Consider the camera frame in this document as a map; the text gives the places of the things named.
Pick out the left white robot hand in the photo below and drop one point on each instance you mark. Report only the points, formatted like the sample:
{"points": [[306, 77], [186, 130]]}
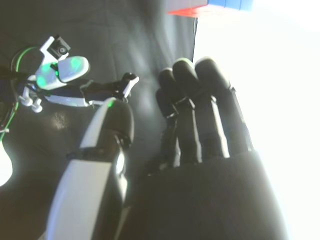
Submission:
{"points": [[205, 195]]}

